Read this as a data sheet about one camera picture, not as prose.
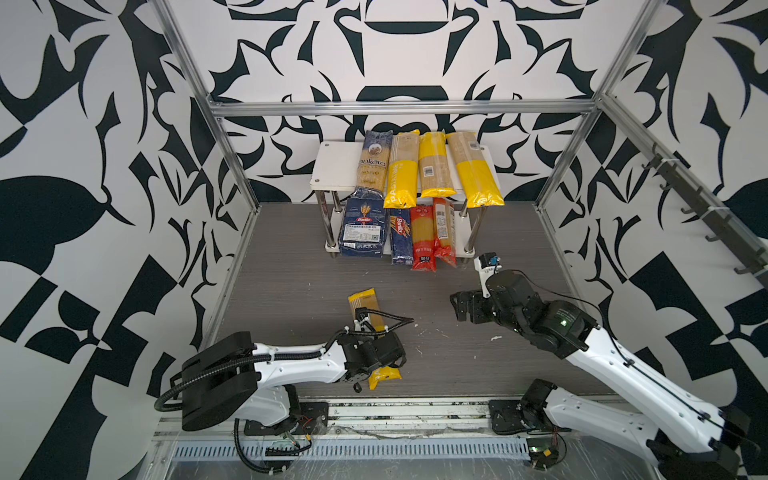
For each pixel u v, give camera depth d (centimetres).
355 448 71
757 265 50
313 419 74
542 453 71
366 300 92
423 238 99
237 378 42
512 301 52
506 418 74
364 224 97
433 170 77
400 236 99
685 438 40
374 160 79
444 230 99
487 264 63
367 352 63
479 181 77
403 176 77
